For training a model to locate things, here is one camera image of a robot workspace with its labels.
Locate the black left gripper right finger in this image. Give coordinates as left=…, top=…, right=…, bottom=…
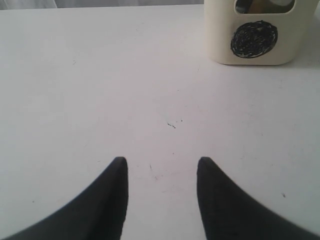
left=196, top=157, right=320, bottom=240

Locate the cream bin with circle mark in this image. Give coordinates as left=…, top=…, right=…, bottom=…
left=204, top=0, right=300, bottom=66

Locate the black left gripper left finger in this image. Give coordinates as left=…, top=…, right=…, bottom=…
left=8, top=156, right=128, bottom=240

